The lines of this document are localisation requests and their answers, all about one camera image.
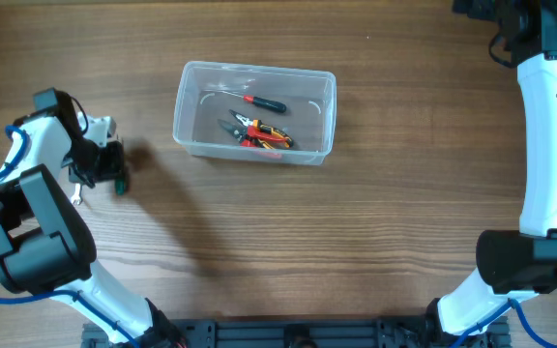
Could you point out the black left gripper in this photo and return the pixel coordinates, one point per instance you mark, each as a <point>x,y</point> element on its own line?
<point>115,169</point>

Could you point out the green handled screwdriver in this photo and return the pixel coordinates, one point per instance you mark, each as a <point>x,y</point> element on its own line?
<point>121,185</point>

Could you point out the silver flex socket wrench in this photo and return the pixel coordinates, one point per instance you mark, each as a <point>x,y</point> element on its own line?
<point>77,193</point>

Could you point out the red handled pruning snips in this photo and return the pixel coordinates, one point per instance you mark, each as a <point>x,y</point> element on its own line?
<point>250,136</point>

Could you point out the clear plastic storage container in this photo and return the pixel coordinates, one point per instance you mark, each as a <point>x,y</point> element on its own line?
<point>310,96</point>

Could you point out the black red handled screwdriver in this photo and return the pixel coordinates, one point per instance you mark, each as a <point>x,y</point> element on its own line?
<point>246,100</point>

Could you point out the orange black needle nose pliers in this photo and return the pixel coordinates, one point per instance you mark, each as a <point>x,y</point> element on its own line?
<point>245,121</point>

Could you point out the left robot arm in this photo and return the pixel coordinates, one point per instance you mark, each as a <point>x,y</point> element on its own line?
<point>46,249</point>

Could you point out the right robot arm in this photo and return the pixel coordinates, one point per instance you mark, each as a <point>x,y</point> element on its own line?
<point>513,266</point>

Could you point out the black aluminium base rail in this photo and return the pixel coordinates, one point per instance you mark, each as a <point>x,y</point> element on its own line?
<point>382,332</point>

